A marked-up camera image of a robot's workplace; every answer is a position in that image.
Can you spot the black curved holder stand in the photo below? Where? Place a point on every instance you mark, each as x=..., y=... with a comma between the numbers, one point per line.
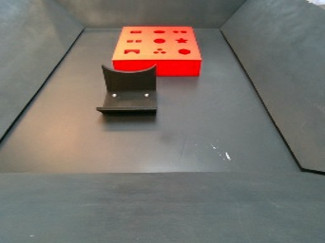
x=132, y=91

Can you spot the red shape-sorter box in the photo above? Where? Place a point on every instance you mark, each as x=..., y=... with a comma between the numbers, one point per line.
x=167, y=47

